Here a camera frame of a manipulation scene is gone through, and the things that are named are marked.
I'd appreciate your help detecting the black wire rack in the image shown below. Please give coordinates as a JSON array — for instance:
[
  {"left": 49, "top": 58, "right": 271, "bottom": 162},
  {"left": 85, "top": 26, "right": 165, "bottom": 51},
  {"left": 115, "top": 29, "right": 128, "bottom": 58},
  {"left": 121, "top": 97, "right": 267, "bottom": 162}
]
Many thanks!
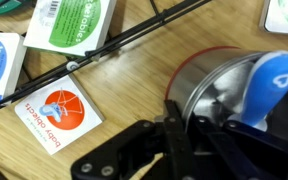
[{"left": 0, "top": 0, "right": 211, "bottom": 109}]

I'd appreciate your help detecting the vegetables green board book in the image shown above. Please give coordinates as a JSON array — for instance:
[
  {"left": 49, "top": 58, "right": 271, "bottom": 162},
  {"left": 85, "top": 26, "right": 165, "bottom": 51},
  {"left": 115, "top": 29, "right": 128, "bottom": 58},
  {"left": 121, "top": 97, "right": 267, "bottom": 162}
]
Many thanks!
[{"left": 24, "top": 0, "right": 117, "bottom": 56}]

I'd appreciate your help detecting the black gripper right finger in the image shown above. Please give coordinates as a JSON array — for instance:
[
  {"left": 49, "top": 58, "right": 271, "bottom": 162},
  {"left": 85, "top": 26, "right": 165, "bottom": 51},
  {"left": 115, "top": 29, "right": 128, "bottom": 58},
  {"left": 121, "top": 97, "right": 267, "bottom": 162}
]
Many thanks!
[{"left": 192, "top": 116, "right": 288, "bottom": 180}]

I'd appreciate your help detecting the transport blue board book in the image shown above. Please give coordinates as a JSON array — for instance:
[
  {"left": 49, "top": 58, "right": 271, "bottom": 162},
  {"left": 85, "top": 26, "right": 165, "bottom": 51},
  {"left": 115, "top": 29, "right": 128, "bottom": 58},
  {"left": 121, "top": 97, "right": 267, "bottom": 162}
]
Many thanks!
[{"left": 0, "top": 32, "right": 27, "bottom": 100}]

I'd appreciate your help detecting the green board book flat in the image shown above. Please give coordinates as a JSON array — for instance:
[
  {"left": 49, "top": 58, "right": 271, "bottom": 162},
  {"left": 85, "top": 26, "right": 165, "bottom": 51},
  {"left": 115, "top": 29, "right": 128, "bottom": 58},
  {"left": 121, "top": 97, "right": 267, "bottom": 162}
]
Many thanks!
[{"left": 259, "top": 0, "right": 288, "bottom": 34}]

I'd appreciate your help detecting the silver round tin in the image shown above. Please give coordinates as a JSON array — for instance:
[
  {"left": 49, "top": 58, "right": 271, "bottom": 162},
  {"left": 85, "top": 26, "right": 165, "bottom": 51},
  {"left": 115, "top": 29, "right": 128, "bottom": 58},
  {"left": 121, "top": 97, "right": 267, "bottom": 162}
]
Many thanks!
[{"left": 164, "top": 45, "right": 288, "bottom": 148}]

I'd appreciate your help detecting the baby objects board book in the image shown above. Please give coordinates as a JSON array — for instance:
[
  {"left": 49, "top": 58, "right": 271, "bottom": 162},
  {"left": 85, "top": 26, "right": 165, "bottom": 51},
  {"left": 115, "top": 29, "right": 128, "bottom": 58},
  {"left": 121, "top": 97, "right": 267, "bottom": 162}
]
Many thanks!
[{"left": 15, "top": 75, "right": 105, "bottom": 155}]

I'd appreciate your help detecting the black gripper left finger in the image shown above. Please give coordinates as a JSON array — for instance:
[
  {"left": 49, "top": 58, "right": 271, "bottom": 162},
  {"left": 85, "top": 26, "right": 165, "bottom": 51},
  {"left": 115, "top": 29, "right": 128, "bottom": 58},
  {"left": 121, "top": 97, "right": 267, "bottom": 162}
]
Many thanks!
[{"left": 70, "top": 100, "right": 198, "bottom": 180}]

